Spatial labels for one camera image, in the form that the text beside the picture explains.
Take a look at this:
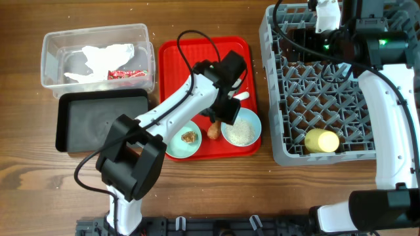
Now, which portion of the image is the white plastic spoon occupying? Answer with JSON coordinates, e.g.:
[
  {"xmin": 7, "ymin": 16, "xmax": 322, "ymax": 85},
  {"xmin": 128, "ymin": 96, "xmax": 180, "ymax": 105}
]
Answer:
[{"xmin": 233, "ymin": 92, "xmax": 250, "ymax": 101}]

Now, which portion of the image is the orange carrot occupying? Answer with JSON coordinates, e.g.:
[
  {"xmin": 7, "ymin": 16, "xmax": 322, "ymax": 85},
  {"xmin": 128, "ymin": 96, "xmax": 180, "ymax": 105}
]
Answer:
[{"xmin": 207, "ymin": 121, "xmax": 221, "ymax": 140}]

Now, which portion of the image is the light blue rice bowl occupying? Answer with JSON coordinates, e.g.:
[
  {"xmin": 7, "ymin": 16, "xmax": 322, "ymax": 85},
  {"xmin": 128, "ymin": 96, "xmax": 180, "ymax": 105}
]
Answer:
[{"xmin": 221, "ymin": 108, "xmax": 262, "ymax": 147}]

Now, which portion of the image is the white rice pile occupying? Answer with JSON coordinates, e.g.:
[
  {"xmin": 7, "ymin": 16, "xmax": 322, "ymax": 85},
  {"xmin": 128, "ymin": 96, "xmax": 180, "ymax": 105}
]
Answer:
[{"xmin": 225, "ymin": 119, "xmax": 255, "ymax": 146}]

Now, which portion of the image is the brown food scrap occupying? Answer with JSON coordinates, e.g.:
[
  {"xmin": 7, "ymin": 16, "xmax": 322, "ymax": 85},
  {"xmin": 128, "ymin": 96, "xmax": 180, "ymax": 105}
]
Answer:
[{"xmin": 181, "ymin": 131, "xmax": 198, "ymax": 144}]

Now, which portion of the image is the green bowl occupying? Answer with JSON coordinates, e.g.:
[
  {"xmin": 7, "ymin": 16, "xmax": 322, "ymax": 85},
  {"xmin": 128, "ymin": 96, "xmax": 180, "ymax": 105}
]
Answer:
[{"xmin": 166, "ymin": 121, "xmax": 202, "ymax": 159}]

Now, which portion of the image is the red snack wrapper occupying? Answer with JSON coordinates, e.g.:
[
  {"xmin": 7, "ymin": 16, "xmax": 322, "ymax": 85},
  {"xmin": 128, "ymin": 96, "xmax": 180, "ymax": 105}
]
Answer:
[{"xmin": 108, "ymin": 70, "xmax": 148, "ymax": 80}]

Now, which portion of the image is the yellow plastic cup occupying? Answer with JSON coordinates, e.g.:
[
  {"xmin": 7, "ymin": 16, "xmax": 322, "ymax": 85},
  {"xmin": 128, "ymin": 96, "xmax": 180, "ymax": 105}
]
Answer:
[{"xmin": 304, "ymin": 128, "xmax": 340, "ymax": 153}]

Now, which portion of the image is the white napkin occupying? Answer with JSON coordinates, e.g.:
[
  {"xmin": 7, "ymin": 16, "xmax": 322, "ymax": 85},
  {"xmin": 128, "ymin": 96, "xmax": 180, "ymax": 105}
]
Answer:
[{"xmin": 64, "ymin": 43, "xmax": 135, "ymax": 83}]

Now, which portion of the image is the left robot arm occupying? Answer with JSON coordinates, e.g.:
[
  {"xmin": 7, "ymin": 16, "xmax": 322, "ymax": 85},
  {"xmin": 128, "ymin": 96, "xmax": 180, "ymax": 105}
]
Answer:
[{"xmin": 96, "ymin": 50, "xmax": 247, "ymax": 235}]

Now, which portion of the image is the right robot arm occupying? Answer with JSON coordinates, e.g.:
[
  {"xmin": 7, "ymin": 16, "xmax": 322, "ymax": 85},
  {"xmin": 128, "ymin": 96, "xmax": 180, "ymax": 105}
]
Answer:
[{"xmin": 290, "ymin": 1, "xmax": 419, "ymax": 235}]

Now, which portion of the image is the grey dishwasher rack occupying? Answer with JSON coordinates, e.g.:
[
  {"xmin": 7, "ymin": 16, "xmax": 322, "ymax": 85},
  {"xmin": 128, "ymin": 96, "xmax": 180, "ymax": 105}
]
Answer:
[{"xmin": 259, "ymin": 0, "xmax": 420, "ymax": 167}]

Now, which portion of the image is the black waste tray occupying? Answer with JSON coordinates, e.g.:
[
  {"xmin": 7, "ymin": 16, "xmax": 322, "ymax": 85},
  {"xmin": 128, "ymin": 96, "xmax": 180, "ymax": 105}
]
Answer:
[{"xmin": 55, "ymin": 88, "xmax": 148, "ymax": 153}]

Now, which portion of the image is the red plastic tray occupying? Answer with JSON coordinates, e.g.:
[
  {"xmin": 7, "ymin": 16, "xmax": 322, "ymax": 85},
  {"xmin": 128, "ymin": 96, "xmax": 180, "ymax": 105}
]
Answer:
[{"xmin": 158, "ymin": 36, "xmax": 261, "ymax": 161}]

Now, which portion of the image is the clear plastic bin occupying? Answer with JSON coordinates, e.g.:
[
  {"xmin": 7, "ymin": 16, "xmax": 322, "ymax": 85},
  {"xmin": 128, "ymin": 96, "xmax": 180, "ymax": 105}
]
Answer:
[{"xmin": 41, "ymin": 24, "xmax": 156, "ymax": 98}]

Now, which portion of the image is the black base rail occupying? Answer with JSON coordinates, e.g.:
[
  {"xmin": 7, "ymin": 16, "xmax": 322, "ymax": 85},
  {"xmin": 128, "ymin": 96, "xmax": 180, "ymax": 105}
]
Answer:
[{"xmin": 75, "ymin": 215, "xmax": 312, "ymax": 236}]

